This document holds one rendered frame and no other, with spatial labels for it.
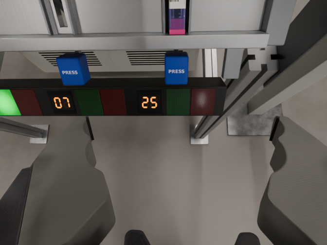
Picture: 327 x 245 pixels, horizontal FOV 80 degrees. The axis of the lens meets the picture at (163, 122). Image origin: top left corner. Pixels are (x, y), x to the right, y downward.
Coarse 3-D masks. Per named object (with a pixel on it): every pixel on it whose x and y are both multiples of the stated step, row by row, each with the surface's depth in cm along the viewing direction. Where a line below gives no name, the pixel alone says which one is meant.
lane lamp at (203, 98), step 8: (192, 88) 23; (200, 88) 23; (208, 88) 23; (216, 88) 23; (192, 96) 24; (200, 96) 24; (208, 96) 24; (192, 104) 24; (200, 104) 24; (208, 104) 24; (192, 112) 25; (200, 112) 25; (208, 112) 25
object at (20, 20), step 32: (0, 0) 18; (32, 0) 18; (64, 0) 18; (96, 0) 18; (128, 0) 18; (160, 0) 18; (192, 0) 18; (224, 0) 18; (256, 0) 18; (0, 32) 20; (32, 32) 20; (64, 32) 19; (96, 32) 19; (128, 32) 19
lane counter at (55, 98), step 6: (48, 96) 24; (54, 96) 24; (60, 96) 24; (66, 96) 24; (54, 102) 25; (60, 102) 25; (66, 102) 25; (72, 102) 25; (54, 108) 25; (60, 108) 25; (66, 108) 25; (72, 108) 25
